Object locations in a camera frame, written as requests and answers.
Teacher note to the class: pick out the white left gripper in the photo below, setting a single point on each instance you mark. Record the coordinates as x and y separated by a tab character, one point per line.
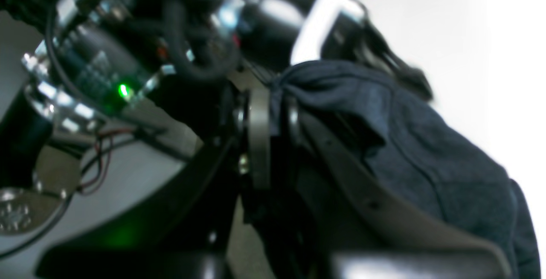
324	14

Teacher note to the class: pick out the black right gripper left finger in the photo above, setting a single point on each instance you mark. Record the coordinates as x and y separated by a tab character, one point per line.
180	231

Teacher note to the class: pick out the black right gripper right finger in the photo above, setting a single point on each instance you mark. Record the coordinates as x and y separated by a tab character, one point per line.
363	231

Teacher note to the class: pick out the dark navy T-shirt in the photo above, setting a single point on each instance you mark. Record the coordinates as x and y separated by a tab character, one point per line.
415	154

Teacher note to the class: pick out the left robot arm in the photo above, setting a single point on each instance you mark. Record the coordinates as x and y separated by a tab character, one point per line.
99	57

